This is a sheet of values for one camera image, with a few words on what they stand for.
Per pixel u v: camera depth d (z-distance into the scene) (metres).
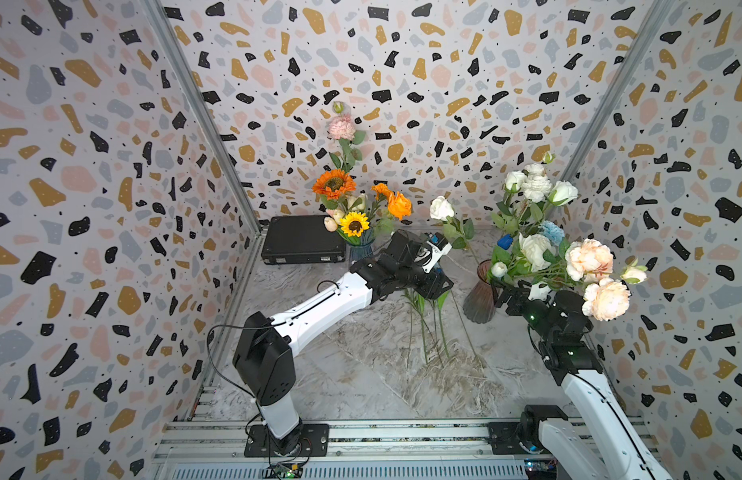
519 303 0.68
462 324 0.95
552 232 0.73
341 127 0.82
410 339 0.89
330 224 0.82
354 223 0.80
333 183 0.71
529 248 0.65
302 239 1.10
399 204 0.76
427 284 0.69
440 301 1.00
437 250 0.68
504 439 0.73
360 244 0.91
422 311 0.97
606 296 0.48
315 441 0.74
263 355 0.43
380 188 0.90
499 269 0.73
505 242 0.78
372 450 0.73
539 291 0.67
